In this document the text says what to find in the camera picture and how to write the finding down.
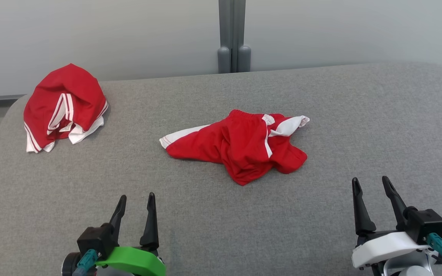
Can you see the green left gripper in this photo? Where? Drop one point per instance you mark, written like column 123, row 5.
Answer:
column 136, row 262

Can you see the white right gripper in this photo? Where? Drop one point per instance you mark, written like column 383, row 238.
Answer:
column 386, row 247

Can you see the red shorts with white trim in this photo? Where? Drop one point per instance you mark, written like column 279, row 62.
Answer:
column 240, row 145

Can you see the red jersey with white sleeves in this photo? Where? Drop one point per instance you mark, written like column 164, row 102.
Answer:
column 75, row 84

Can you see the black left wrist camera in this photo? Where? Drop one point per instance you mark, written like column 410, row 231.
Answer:
column 96, row 239

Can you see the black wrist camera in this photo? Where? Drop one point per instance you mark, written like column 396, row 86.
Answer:
column 428, row 226
column 96, row 239

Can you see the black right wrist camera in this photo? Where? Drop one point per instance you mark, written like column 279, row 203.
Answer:
column 428, row 226

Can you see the teal left camera connector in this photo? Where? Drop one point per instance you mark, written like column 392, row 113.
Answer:
column 86, row 260

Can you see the grey partition post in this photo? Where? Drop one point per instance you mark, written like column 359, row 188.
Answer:
column 231, row 34

